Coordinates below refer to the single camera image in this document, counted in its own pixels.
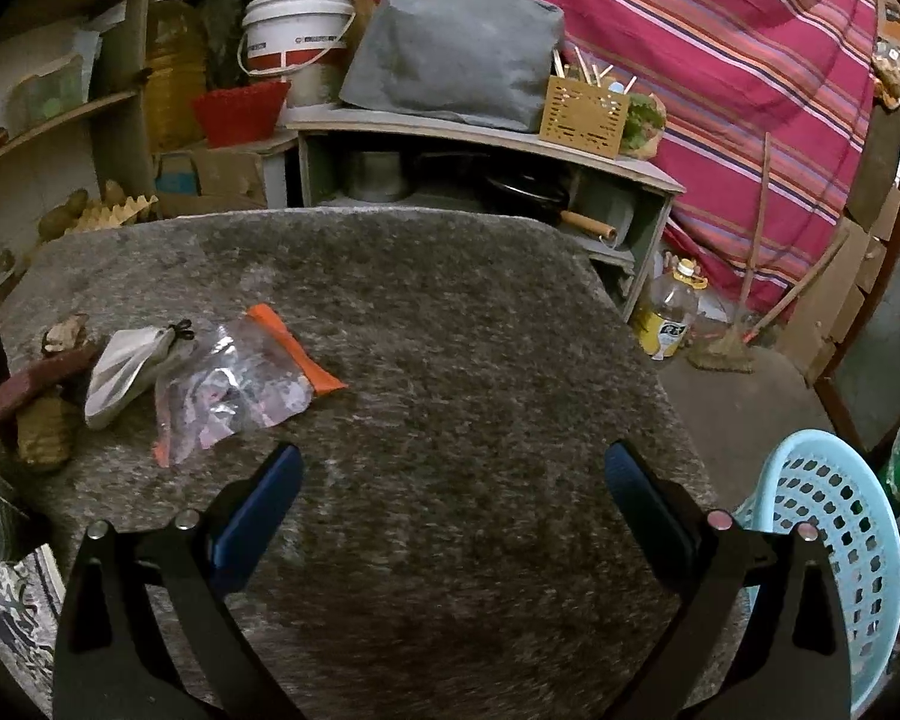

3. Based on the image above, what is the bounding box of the clear bag with orange strip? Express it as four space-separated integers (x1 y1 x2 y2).
152 304 347 467

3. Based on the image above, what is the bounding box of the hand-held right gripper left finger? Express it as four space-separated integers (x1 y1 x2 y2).
52 442 306 720

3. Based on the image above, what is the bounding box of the black white printed packet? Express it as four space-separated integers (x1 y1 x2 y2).
0 546 62 700

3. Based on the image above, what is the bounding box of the small grey cabinet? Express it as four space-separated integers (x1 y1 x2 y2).
283 106 688 325

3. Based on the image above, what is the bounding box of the white plastic bucket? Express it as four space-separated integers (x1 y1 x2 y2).
238 0 358 107

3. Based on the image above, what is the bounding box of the small oil bottle yellow label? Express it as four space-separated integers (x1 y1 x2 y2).
634 257 711 361

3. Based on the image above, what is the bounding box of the light blue plastic basket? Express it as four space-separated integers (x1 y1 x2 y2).
733 430 900 719

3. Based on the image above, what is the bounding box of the wooden chopstick holder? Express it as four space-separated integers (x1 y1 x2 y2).
538 49 632 160

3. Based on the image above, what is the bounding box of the frying pan with wooden handle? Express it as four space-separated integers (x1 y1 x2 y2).
486 171 620 242

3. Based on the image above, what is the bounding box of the grey shaggy mat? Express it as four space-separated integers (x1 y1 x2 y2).
0 211 751 720

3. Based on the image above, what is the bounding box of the beige paper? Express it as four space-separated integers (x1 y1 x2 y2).
41 313 92 356

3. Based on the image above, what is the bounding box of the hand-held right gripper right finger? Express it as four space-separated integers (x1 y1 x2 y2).
604 441 852 720

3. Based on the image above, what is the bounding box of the cardboard box with blue print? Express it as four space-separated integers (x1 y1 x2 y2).
154 146 272 220

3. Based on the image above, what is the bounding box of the tan ribbed wrapper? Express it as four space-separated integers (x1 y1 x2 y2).
15 394 85 475

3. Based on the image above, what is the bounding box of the straw broom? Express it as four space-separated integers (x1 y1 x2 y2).
685 131 850 377

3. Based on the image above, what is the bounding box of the white cloth pouch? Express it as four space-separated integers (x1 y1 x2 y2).
85 321 197 431

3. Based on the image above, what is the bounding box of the large yellow oil bottle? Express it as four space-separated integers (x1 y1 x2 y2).
145 0 209 153

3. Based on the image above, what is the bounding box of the grey cloth cover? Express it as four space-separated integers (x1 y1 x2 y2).
340 0 568 134

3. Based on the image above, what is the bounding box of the bundle of green vegetables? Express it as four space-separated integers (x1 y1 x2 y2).
621 92 668 160

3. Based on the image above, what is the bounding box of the red striped cloth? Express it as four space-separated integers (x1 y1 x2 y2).
351 0 880 335

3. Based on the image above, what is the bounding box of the steel pot in cabinet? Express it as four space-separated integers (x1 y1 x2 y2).
343 150 411 205

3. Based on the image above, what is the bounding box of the paper egg tray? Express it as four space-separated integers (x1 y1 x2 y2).
73 193 160 235

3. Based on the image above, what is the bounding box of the red plastic basket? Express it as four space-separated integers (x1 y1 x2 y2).
190 80 293 149

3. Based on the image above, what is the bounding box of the stack of cardboard boxes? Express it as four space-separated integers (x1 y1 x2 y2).
778 184 900 385

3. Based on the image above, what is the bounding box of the potato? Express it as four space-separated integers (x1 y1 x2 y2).
37 190 91 239

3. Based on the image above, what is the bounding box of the wooden shelf unit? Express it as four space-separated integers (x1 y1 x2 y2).
0 0 160 256

